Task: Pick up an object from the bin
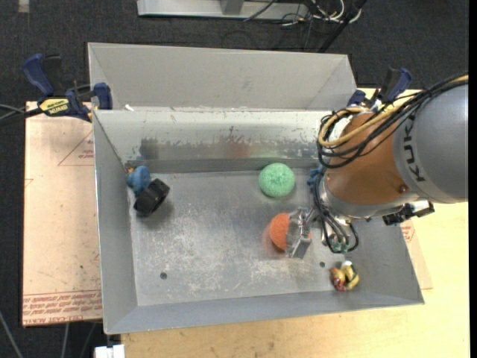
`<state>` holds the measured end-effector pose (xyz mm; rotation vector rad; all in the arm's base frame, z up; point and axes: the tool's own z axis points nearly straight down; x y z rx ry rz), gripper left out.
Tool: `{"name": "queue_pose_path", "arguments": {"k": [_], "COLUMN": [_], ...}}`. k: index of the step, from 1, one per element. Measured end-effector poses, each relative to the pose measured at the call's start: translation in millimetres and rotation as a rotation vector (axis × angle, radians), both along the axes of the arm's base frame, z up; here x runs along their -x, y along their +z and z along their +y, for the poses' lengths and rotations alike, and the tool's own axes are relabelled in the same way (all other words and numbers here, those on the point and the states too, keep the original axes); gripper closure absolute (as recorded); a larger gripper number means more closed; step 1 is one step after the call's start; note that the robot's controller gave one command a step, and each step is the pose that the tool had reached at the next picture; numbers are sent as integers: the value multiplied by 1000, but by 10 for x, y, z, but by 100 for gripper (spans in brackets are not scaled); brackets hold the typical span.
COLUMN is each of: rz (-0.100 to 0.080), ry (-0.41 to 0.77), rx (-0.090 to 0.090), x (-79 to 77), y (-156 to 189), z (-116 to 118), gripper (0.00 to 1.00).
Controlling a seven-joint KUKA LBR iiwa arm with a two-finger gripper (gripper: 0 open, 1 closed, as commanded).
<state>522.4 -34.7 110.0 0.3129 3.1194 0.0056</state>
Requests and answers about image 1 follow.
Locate brown cardboard board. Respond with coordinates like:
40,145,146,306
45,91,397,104
22,101,434,327

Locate blue toy animal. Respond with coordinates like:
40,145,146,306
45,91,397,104
125,165,152,197

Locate orange foam ball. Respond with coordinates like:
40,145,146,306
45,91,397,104
268,212,312,254

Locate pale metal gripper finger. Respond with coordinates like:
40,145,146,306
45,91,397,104
285,216,301,257
296,235,313,260

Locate green foam ball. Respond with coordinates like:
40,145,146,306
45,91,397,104
258,162,297,198

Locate yellow and red toy animal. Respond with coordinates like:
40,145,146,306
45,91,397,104
329,260,361,292

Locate grey metal bin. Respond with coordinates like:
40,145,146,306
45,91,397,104
87,42,426,336

